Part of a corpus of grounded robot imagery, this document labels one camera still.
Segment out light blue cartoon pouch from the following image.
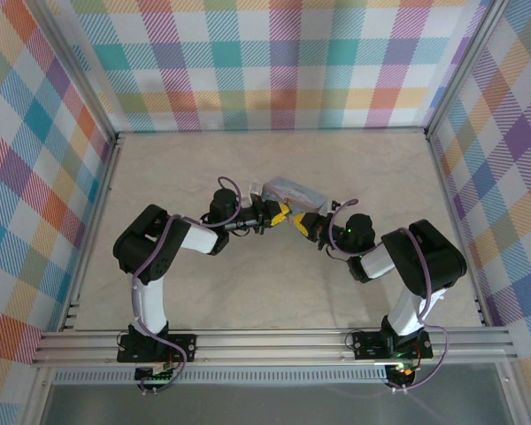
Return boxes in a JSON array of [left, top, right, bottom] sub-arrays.
[[264, 175, 329, 214]]

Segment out aluminium mounting beam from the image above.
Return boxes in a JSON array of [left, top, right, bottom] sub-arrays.
[[30, 327, 519, 368]]

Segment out right controller board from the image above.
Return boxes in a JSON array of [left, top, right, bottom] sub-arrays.
[[385, 360, 421, 383]]

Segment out grey metal panel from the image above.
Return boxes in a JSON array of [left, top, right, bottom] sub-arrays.
[[39, 365, 514, 425]]

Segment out green left controller board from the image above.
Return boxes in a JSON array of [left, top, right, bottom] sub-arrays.
[[135, 361, 181, 385]]

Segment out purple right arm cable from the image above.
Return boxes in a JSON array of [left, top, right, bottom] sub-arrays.
[[328, 199, 451, 394]]

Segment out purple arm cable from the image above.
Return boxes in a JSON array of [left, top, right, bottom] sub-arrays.
[[131, 176, 242, 395], [328, 199, 451, 394]]

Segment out aluminium floor rail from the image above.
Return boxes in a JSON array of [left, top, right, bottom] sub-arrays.
[[117, 127, 428, 136], [59, 135, 125, 333]]

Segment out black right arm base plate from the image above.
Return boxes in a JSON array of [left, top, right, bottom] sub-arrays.
[[351, 329, 435, 360]]

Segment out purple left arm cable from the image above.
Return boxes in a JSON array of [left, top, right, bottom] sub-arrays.
[[131, 176, 242, 395]]

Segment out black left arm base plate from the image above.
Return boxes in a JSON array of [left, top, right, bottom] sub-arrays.
[[116, 333, 198, 365]]

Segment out grey slotted cable duct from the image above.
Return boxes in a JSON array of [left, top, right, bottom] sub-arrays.
[[52, 370, 390, 385]]

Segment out aluminium frame post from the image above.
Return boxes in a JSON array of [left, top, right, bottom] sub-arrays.
[[424, 0, 513, 138], [24, 367, 57, 425], [34, 0, 125, 147], [497, 360, 526, 425]]

